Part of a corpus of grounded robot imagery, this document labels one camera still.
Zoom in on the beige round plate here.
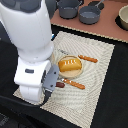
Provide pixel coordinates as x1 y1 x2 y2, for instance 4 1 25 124
56 55 83 78

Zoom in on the fork with wooden handle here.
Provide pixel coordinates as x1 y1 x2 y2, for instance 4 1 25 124
60 78 85 89

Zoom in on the white woven placemat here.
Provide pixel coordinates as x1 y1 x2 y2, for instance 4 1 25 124
12 30 115 128

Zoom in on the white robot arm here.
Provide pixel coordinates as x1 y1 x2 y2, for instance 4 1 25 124
0 0 56 103

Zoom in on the grey two-handled pot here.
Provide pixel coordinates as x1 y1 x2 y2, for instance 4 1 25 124
57 0 82 19

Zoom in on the brown stove top board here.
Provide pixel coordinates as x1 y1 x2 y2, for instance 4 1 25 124
51 1 128 43

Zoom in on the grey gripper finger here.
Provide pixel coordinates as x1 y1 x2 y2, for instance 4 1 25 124
43 65 59 102

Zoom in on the yellow bread loaf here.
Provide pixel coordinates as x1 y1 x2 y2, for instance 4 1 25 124
58 58 82 72

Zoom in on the knife with wooden handle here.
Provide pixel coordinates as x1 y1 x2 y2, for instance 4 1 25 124
58 49 98 63

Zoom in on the grey saucepan with handle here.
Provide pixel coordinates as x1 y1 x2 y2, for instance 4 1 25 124
79 5 101 25

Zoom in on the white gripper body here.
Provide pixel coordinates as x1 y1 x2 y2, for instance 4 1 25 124
14 58 51 103

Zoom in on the black burner under saucepan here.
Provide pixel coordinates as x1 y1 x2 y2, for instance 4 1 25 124
88 1 104 10

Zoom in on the beige bowl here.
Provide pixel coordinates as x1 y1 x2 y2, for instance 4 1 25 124
119 5 128 30

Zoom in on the brown sausage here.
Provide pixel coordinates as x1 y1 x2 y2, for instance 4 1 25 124
56 82 65 88

